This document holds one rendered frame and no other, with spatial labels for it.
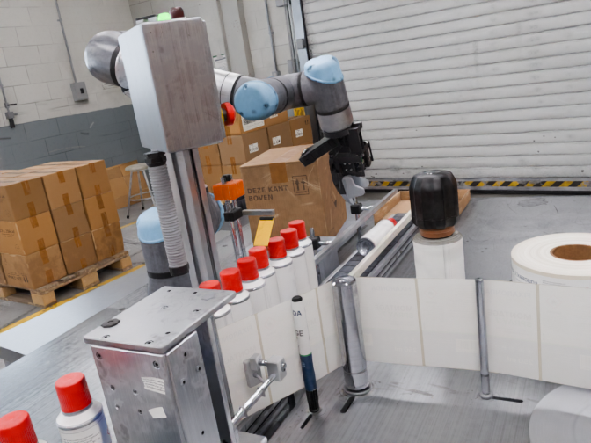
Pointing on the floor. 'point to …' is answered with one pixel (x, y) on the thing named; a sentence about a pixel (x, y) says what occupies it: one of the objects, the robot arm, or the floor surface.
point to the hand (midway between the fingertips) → (349, 199)
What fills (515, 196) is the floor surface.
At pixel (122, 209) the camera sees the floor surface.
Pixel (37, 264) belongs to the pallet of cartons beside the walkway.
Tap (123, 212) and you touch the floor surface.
